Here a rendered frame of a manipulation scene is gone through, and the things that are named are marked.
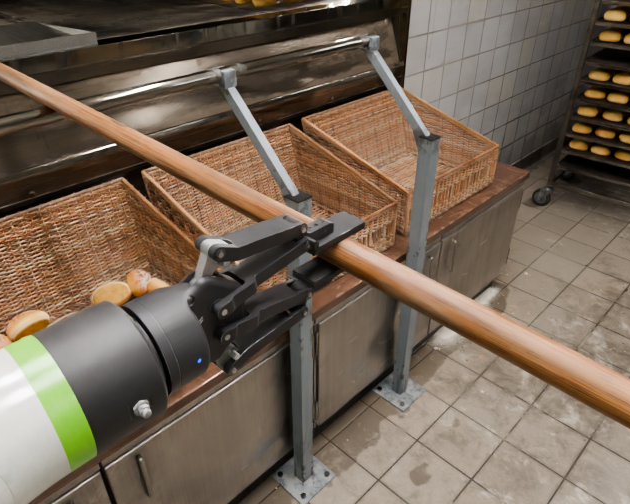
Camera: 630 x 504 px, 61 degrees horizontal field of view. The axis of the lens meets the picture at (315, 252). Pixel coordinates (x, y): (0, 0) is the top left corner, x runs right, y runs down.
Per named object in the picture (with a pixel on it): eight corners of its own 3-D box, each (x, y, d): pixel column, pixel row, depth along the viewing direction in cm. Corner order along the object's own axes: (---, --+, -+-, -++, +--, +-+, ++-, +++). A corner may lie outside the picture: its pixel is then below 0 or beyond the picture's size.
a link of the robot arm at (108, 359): (115, 490, 35) (82, 392, 30) (42, 394, 42) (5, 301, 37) (192, 435, 38) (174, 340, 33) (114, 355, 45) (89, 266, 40)
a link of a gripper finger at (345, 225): (291, 243, 49) (291, 237, 49) (342, 217, 53) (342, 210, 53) (314, 256, 47) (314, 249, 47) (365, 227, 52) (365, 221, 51)
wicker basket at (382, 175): (298, 190, 196) (297, 117, 181) (393, 149, 230) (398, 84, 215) (405, 238, 167) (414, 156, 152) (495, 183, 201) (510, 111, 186)
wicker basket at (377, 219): (152, 254, 160) (136, 169, 145) (291, 194, 193) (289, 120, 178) (255, 331, 131) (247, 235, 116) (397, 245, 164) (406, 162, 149)
